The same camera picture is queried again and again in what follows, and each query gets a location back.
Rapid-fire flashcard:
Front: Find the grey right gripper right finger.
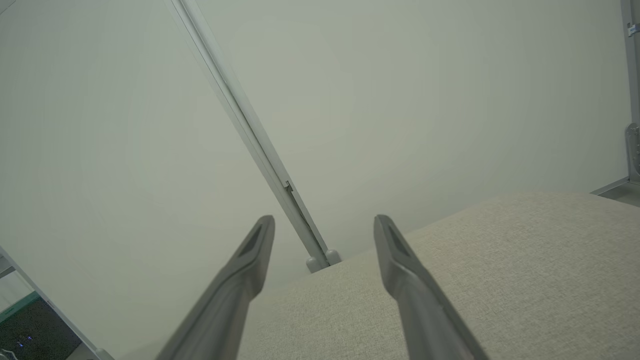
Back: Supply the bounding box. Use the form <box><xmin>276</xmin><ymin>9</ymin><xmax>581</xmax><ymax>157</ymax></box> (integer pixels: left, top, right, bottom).
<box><xmin>373</xmin><ymin>214</ymin><xmax>489</xmax><ymax>360</ymax></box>

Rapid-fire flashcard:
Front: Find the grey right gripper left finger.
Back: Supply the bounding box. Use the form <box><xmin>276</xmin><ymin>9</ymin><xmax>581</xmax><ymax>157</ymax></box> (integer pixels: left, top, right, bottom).
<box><xmin>155</xmin><ymin>215</ymin><xmax>276</xmax><ymax>360</ymax></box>

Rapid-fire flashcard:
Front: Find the thin aluminium frame post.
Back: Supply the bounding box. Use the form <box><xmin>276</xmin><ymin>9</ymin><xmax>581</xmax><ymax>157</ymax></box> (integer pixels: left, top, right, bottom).
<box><xmin>0</xmin><ymin>245</ymin><xmax>116</xmax><ymax>360</ymax></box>

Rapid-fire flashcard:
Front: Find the grey metal frame post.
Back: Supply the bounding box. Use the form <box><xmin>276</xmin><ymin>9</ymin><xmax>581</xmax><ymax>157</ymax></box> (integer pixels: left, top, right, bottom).
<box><xmin>165</xmin><ymin>0</ymin><xmax>343</xmax><ymax>274</ymax></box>

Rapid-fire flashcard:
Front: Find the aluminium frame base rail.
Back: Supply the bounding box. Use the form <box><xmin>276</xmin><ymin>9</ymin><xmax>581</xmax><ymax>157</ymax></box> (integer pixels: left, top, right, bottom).
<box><xmin>590</xmin><ymin>176</ymin><xmax>640</xmax><ymax>207</ymax></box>

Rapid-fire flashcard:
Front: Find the aluminium frame post with bracket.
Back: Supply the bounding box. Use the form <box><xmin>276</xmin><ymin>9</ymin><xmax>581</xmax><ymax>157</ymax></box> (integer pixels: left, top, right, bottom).
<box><xmin>620</xmin><ymin>0</ymin><xmax>640</xmax><ymax>183</ymax></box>

